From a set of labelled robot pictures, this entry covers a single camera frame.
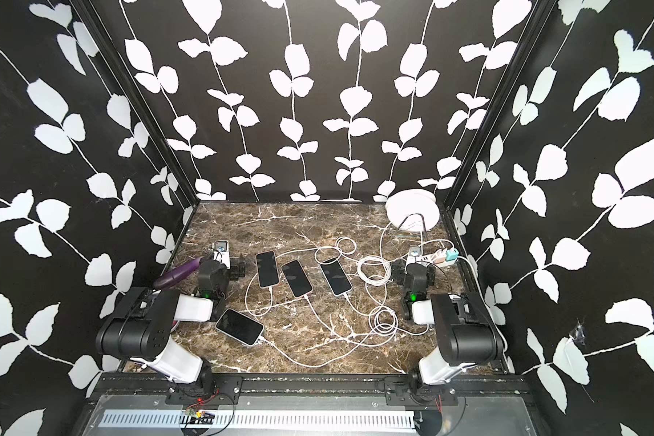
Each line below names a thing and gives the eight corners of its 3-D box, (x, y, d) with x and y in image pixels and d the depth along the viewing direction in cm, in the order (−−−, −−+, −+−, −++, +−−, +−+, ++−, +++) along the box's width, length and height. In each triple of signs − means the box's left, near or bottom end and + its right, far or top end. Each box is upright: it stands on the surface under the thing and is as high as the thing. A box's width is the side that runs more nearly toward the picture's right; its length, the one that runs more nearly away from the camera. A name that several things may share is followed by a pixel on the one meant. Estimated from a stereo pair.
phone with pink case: (295, 300, 93) (294, 297, 92) (280, 268, 102) (279, 265, 100) (314, 291, 96) (313, 288, 94) (298, 260, 104) (297, 257, 102)
